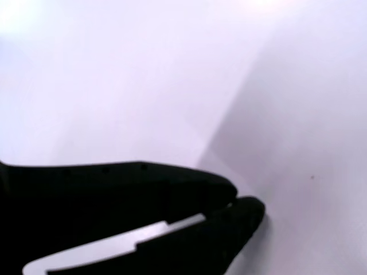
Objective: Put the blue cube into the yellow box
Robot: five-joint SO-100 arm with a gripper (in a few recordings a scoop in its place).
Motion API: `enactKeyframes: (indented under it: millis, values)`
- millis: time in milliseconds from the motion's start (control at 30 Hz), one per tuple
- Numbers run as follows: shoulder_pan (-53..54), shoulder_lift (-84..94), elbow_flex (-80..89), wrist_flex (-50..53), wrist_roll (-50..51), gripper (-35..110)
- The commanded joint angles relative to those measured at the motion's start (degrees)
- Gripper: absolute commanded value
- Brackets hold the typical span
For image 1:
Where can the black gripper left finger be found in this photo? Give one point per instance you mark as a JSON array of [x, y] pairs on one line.
[[100, 194]]

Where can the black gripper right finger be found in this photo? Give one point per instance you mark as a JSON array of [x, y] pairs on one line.
[[218, 240]]

